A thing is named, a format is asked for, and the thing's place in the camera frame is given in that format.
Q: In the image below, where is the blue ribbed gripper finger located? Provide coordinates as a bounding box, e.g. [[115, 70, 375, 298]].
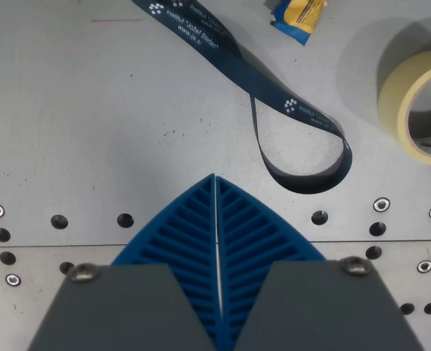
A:
[[26, 174, 224, 351], [215, 175, 427, 351]]

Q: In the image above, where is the beige masking tape roll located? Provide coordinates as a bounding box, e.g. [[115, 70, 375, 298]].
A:
[[377, 50, 431, 167]]

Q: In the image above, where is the blue yellow snack wrapper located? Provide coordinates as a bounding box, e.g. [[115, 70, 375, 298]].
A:
[[269, 0, 329, 47]]

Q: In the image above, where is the dark blue printed lanyard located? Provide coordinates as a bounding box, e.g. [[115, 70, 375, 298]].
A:
[[131, 0, 354, 194]]

